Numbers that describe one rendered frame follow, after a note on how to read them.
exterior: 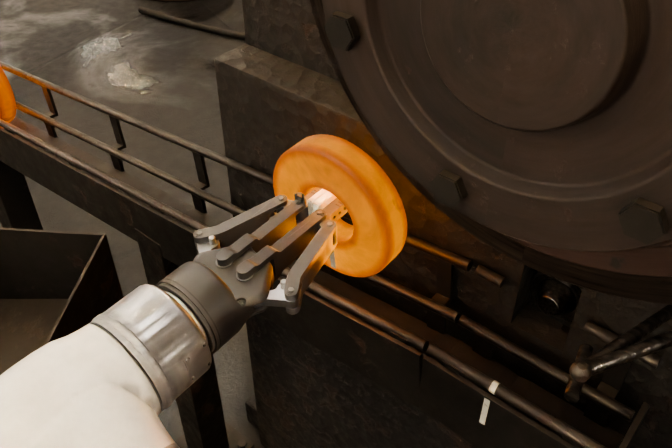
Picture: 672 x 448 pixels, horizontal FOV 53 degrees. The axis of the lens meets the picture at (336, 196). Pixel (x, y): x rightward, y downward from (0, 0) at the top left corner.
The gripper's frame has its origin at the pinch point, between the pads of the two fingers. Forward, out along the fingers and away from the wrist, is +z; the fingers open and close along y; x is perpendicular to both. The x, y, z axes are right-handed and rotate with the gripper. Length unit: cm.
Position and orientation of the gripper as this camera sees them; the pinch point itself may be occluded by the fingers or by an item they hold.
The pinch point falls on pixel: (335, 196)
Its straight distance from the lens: 68.0
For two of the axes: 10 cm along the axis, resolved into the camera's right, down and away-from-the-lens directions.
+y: 7.7, 3.9, -5.0
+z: 6.3, -5.2, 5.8
